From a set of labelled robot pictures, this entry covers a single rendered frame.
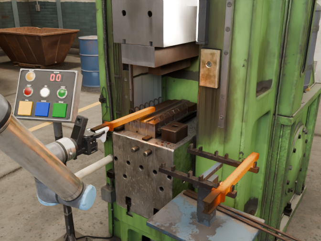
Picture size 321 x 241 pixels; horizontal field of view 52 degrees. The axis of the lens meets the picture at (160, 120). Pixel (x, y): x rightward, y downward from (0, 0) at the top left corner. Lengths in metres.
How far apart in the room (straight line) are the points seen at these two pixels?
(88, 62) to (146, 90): 4.36
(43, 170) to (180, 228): 0.63
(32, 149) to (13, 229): 1.81
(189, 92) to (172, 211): 0.82
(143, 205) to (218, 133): 0.56
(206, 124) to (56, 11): 9.21
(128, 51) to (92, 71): 4.67
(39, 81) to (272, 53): 1.25
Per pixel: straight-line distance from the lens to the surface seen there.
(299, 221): 2.79
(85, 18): 9.78
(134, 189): 1.79
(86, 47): 6.22
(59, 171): 1.06
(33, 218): 2.78
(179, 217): 1.44
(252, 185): 2.09
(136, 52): 1.59
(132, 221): 1.93
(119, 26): 1.64
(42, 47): 7.87
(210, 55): 1.51
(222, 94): 1.54
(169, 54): 1.63
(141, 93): 1.92
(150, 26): 1.52
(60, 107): 1.84
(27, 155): 0.96
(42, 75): 1.94
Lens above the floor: 1.57
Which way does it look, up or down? 20 degrees down
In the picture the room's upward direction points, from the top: straight up
